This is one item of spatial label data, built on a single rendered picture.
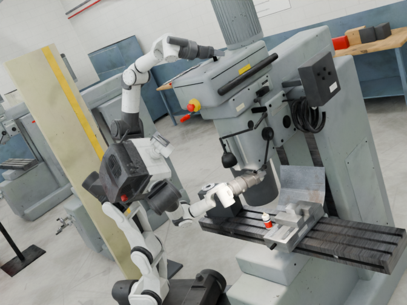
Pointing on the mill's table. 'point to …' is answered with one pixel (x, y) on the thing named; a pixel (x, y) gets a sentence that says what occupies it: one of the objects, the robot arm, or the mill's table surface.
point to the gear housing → (238, 101)
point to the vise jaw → (289, 219)
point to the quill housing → (254, 160)
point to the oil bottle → (267, 221)
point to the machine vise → (285, 235)
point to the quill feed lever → (268, 133)
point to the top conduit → (247, 74)
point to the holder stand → (231, 211)
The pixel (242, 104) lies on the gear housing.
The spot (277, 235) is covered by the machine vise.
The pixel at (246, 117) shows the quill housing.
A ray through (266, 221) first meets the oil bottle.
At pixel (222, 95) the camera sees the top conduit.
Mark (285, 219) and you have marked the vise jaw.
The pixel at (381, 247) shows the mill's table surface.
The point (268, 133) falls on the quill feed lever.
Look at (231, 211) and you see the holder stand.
